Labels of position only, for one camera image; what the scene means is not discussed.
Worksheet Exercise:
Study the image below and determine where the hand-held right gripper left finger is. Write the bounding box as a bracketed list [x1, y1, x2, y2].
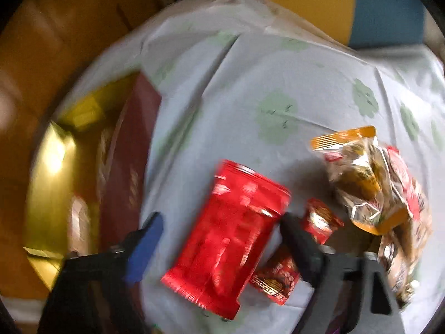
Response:
[36, 212, 164, 334]

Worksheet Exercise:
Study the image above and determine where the small red snack packet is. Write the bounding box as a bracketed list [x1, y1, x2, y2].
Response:
[301, 198, 345, 246]
[249, 245, 301, 306]

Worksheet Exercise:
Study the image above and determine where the cartoon print rice bar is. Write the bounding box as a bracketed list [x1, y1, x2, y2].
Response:
[377, 230, 423, 307]

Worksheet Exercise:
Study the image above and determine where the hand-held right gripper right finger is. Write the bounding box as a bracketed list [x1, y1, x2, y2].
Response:
[280, 212, 406, 334]

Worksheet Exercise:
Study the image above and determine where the white green-print tablecloth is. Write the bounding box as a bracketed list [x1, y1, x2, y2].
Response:
[52, 0, 445, 334]

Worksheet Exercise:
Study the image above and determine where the large red snack packet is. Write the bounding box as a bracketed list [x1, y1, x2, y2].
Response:
[160, 159, 292, 320]

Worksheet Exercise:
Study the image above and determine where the gold tin box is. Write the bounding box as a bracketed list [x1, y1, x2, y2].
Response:
[24, 71, 162, 288]

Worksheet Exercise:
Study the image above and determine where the yellow clear snack bag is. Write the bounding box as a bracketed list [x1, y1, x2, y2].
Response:
[310, 125, 409, 235]

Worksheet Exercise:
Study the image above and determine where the red and white snack packet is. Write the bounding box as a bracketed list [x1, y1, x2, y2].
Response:
[384, 146, 432, 239]

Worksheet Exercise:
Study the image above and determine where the grey yellow blue bench backrest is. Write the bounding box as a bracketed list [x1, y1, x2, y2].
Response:
[262, 0, 426, 49]

